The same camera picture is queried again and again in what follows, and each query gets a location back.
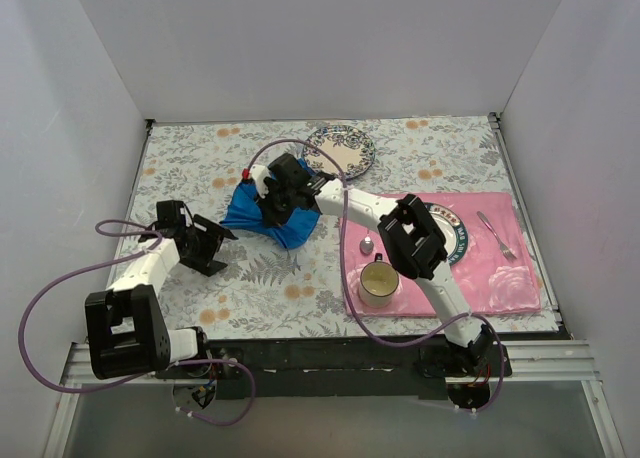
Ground blue cloth napkin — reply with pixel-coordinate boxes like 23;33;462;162
221;168;320;249

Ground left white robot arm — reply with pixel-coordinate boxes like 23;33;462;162
85;200;236;380

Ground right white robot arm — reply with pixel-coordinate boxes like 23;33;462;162
244;153;506;376

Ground blue floral plate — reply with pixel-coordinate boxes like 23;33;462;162
301;125;376;181

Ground floral tablecloth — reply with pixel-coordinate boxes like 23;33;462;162
98;115;559;343

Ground silver spoon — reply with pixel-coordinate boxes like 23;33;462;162
359;236;375;256

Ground cream enamel mug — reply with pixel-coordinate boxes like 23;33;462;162
358;253;400;309

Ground green rimmed white plate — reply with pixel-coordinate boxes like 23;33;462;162
426;203;469;267

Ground pink placemat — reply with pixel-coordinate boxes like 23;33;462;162
345;192;541;317

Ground silver fork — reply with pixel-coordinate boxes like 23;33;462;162
476;211;517;263

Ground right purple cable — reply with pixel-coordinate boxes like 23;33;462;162
241;140;506;413

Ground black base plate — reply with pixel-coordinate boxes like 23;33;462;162
154;335;511;402

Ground aluminium frame rail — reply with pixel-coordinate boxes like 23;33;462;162
45;340;624;457

